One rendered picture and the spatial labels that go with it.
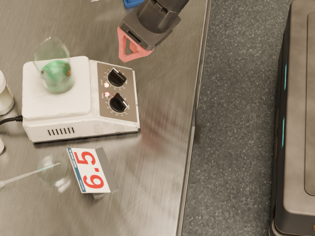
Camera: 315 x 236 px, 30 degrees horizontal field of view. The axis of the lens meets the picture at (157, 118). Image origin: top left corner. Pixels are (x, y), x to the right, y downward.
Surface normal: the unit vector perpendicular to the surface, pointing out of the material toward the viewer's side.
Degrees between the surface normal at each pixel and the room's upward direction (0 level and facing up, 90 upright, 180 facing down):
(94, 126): 90
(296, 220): 90
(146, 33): 30
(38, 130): 90
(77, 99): 0
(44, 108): 0
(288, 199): 0
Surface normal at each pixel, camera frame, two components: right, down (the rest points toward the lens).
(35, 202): -0.05, -0.51
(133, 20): 0.45, -0.51
